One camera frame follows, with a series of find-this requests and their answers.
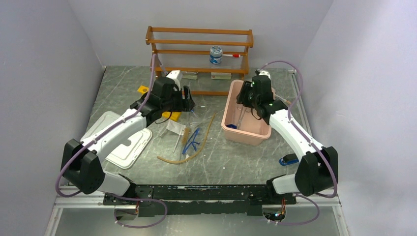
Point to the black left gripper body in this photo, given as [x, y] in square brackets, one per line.
[175, 103]

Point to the white box left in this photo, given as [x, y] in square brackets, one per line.
[190, 75]

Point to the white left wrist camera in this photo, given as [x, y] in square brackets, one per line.
[176, 76]

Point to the wooden shelf rack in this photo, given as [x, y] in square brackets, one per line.
[187, 50]

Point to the white box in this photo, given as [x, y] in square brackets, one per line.
[190, 75]
[221, 76]

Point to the clear plastic funnel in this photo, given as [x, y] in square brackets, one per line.
[193, 125]

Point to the glass rod orange tip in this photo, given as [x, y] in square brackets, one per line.
[283, 99]

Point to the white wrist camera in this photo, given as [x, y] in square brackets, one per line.
[262, 72]
[176, 76]

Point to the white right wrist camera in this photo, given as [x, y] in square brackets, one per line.
[262, 72]

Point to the tan rubber tubing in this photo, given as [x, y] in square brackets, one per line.
[196, 152]

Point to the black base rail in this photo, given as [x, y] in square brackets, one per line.
[153, 200]

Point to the white box right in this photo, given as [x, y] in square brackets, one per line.
[221, 76]

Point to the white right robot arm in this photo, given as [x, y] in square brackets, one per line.
[317, 169]

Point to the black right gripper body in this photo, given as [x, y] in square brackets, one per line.
[252, 100]

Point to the pink plastic bin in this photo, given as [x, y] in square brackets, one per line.
[252, 131]

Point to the white plastic lid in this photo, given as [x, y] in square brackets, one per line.
[126, 154]

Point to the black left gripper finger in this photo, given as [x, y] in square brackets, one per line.
[189, 104]
[186, 94]

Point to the metal crucible tongs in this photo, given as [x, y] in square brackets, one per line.
[241, 116]

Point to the blue stapler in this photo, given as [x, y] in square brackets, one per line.
[288, 160]

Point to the blue white jar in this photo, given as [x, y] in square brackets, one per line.
[215, 54]

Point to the yellow test tube rack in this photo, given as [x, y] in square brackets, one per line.
[174, 116]

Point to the blue safety glasses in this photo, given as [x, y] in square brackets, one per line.
[191, 142]

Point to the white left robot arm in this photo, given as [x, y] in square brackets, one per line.
[82, 160]

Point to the graduated cylinder blue base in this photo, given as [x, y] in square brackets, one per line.
[234, 117]

